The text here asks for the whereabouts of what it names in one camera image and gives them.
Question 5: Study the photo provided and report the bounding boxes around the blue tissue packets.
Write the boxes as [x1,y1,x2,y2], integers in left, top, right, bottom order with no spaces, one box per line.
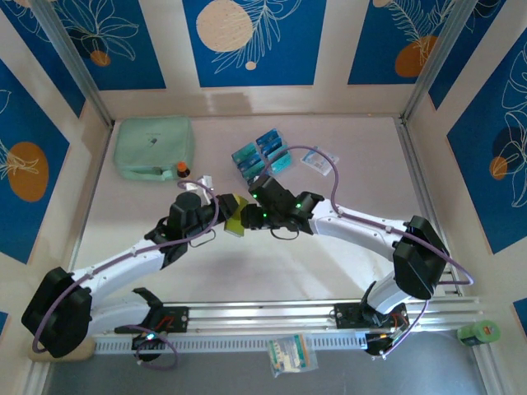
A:
[230,128,296,191]

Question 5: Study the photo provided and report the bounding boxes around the white and blue gauze packet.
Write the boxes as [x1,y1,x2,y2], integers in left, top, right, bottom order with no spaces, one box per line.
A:
[299,145,341,178]

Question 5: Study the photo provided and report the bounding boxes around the mint green zip pouch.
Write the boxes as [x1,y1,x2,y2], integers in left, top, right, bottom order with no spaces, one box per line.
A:
[113,115,197,183]

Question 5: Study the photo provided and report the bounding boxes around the beige foam pad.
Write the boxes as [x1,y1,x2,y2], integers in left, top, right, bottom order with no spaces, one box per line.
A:
[30,340,98,364]

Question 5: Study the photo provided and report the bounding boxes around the clear plastic bag of supplies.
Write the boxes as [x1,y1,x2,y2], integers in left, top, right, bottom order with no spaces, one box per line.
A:
[266,333,320,379]

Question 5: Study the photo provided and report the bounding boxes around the green tape roll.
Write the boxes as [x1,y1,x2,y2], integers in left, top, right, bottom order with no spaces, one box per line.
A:
[456,319,501,347]

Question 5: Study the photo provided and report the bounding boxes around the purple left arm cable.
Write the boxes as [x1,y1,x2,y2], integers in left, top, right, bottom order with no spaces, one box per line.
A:
[31,175,219,372]

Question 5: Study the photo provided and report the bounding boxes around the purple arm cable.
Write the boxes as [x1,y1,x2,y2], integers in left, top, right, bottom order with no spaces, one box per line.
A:
[31,175,219,372]
[261,145,474,362]

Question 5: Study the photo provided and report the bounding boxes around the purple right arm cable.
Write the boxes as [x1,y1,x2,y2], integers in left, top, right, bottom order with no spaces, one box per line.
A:
[261,145,474,362]

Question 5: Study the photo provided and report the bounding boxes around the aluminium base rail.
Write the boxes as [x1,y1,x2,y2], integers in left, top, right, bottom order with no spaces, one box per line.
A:
[88,296,486,337]

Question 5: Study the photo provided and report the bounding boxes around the white slotted cable duct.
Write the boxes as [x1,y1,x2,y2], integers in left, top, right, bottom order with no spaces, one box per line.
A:
[94,332,368,354]

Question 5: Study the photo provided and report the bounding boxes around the aluminium table side rail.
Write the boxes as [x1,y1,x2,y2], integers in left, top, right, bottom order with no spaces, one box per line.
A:
[394,118,466,298]

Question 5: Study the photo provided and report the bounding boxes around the aluminium frame post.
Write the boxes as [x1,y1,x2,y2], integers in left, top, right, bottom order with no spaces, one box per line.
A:
[399,0,483,127]
[29,0,115,128]

